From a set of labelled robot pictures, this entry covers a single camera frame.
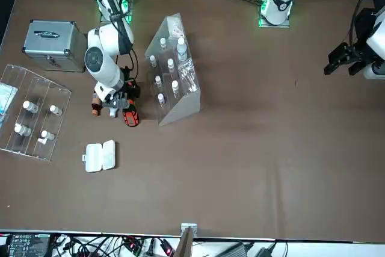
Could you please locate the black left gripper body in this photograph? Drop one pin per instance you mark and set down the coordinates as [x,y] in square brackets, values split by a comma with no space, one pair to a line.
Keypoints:
[365,25]

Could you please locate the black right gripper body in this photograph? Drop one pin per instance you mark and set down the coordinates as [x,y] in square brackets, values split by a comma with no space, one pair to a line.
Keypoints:
[118,94]

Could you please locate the orange black barcode scanner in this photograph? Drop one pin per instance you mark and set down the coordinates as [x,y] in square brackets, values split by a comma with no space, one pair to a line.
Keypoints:
[131,117]

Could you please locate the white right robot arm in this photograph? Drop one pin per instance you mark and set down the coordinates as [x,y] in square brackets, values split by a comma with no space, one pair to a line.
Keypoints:
[102,67]

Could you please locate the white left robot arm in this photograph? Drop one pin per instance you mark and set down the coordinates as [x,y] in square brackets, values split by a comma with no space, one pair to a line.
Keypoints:
[281,1]

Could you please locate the brown medicine bottle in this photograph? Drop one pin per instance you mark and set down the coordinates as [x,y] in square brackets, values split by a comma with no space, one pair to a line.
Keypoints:
[96,109]

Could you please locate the small clear bottle white cap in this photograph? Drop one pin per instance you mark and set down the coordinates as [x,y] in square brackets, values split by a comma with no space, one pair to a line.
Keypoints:
[158,81]
[162,41]
[174,87]
[170,64]
[152,60]
[161,98]

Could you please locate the white open pill box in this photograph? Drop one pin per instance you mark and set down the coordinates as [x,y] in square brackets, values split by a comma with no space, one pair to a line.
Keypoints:
[99,156]

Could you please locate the white capped pill bottle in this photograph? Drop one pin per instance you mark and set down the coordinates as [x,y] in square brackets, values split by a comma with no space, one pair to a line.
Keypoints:
[48,135]
[55,109]
[22,129]
[30,106]

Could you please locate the clear stepped acrylic shelf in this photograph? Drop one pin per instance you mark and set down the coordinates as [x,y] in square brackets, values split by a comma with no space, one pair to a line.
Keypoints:
[180,109]

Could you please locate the cotton swab packet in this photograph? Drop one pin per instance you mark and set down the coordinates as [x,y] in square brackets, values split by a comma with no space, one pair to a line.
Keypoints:
[188,76]

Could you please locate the clear acrylic divided organizer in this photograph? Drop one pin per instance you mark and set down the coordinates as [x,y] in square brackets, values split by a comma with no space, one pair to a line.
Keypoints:
[36,88]

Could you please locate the tall clear bottle white cap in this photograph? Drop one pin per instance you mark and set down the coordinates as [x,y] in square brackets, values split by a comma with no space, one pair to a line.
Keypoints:
[180,49]

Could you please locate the aluminium carry case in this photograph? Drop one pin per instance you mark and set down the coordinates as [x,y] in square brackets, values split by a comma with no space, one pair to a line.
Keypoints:
[51,46]

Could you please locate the white flat packet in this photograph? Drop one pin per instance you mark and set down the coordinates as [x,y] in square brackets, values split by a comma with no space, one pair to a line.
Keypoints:
[176,26]

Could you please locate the white face mask packet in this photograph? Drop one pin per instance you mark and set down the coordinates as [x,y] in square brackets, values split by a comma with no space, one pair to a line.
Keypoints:
[7,94]

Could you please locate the blue white capsule bag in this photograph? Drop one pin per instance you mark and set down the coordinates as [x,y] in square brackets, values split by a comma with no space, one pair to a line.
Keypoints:
[1,118]

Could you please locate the black labelled power adapter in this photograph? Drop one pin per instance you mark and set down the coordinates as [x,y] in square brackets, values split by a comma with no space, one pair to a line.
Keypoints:
[27,245]

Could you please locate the grey power adapter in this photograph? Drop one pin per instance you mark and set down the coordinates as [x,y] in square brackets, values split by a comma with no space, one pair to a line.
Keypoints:
[240,249]

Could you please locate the aluminium camera post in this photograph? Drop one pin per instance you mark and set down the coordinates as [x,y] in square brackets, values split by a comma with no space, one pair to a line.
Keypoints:
[188,242]

